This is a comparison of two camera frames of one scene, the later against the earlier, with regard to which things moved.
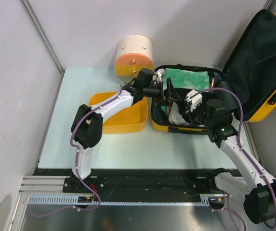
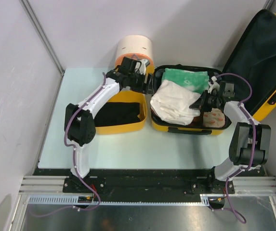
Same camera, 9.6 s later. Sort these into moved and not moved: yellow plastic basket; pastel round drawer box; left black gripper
Moved: left black gripper
Not moved: yellow plastic basket; pastel round drawer box
